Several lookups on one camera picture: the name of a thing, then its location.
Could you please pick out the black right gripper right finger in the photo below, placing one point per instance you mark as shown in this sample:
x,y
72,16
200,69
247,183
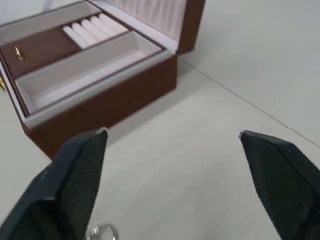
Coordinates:
x,y
282,185

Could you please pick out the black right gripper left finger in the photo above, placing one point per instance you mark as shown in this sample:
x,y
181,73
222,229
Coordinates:
x,y
62,185

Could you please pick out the gold box clasp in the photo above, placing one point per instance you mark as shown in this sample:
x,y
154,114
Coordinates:
x,y
2,84

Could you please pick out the brown jewelry box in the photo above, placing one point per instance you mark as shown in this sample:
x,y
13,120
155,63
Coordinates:
x,y
130,82

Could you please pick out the white compartment tray insert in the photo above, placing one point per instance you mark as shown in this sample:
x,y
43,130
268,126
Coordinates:
x,y
75,57

